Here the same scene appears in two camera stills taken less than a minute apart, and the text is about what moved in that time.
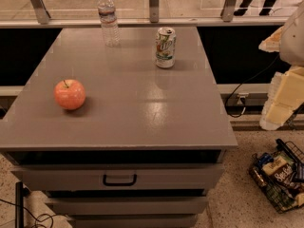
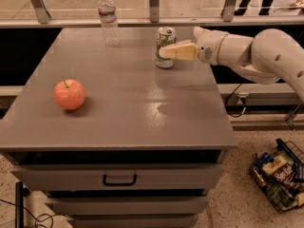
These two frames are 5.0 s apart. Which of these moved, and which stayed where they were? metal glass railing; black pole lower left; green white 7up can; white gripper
Moved: white gripper
Stayed: black pole lower left; green white 7up can; metal glass railing
